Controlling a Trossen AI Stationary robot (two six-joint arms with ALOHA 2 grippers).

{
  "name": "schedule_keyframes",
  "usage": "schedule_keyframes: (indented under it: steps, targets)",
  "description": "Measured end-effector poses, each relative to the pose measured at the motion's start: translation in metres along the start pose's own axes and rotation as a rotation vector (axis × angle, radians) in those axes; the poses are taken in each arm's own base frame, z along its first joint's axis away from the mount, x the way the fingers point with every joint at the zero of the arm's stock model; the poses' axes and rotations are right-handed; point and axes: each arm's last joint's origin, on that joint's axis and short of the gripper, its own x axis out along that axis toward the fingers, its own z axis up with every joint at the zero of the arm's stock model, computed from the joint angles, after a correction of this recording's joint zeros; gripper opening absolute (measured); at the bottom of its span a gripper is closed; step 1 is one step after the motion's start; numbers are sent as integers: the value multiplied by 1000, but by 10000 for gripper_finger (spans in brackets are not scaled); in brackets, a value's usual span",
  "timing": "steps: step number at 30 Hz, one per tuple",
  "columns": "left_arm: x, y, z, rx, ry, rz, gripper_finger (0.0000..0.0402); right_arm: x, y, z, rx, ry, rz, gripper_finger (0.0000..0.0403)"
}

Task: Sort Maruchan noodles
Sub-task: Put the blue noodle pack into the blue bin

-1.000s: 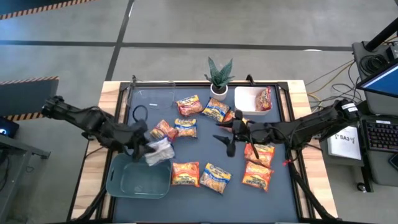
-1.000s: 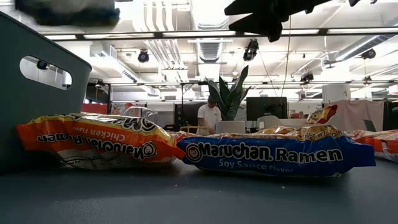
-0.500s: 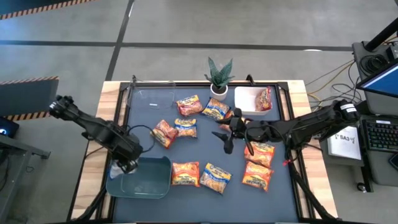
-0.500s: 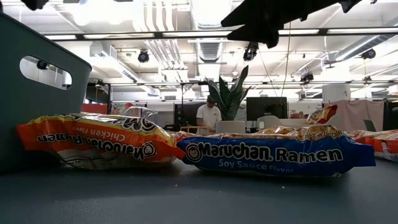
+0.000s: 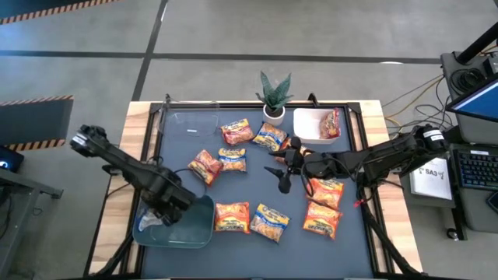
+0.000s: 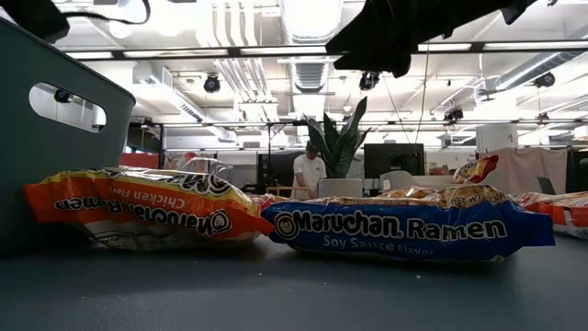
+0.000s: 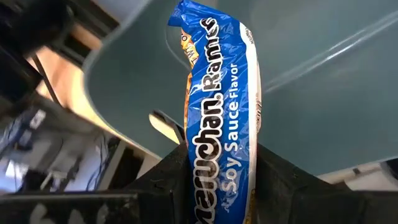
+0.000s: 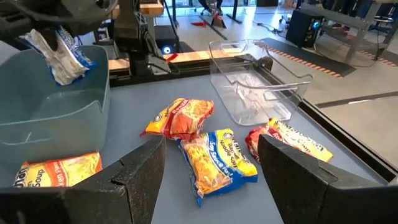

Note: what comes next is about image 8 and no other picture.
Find black hazard-striped floor mat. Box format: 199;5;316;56
257;37;357;78

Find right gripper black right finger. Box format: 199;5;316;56
257;134;398;224

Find blue Maruchan ramen pack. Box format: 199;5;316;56
177;128;259;208

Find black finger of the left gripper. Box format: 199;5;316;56
37;26;60;52

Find black computer with blue light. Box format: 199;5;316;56
154;24;182;56

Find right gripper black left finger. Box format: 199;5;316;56
0;136;167;224

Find blue-grey table mat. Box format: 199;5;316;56
0;40;389;224

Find grey metal workbench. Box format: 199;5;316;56
300;0;398;68

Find orange Maruchan ramen pack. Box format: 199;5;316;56
14;151;103;189

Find silver foil packet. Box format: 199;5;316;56
18;26;94;86

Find teal plastic bin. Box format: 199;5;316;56
0;44;111;187

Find red Maruchan ramen pack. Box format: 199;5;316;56
139;98;215;141
244;117;334;164

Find clear plastic bin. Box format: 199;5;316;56
208;39;314;127

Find black computer tower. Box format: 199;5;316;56
285;9;324;49

